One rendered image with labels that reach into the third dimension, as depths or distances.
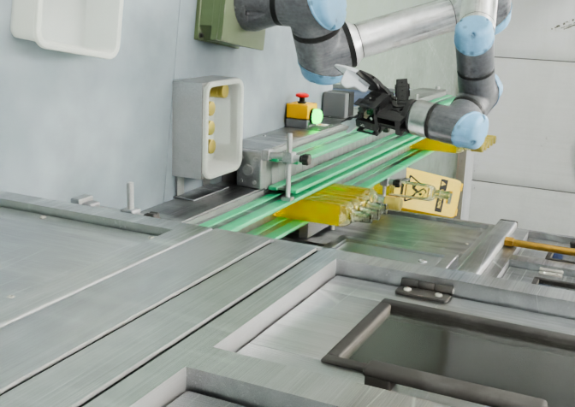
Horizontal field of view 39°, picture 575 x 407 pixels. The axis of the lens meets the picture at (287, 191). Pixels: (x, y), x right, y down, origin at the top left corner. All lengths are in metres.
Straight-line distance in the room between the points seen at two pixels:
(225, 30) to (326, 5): 0.24
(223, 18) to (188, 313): 1.17
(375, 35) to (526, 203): 6.13
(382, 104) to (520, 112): 6.18
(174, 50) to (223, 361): 1.23
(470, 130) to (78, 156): 0.77
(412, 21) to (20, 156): 0.98
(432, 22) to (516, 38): 5.85
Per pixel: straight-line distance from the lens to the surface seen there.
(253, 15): 1.92
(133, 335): 0.75
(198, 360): 0.70
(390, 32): 1.96
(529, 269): 2.29
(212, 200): 1.88
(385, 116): 1.69
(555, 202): 7.95
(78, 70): 1.59
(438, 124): 1.65
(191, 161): 1.85
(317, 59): 1.92
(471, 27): 1.63
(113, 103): 1.68
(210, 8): 1.91
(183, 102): 1.84
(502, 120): 7.90
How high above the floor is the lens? 1.76
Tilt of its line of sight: 24 degrees down
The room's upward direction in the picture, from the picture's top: 98 degrees clockwise
